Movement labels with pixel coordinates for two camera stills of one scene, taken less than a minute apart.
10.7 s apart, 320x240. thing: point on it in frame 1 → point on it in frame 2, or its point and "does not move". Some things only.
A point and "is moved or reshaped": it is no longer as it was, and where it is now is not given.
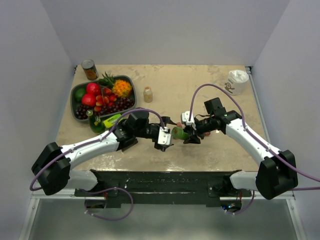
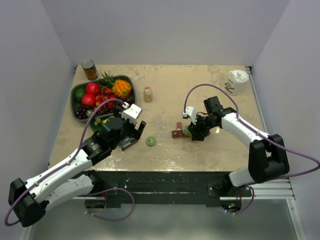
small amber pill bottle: (148, 95) does not move
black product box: (129, 145) does not move
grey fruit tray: (132, 80) does not move
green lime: (79, 93) does not move
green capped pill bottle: (178, 133) is moved or reshaped
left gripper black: (162, 147) → (134, 132)
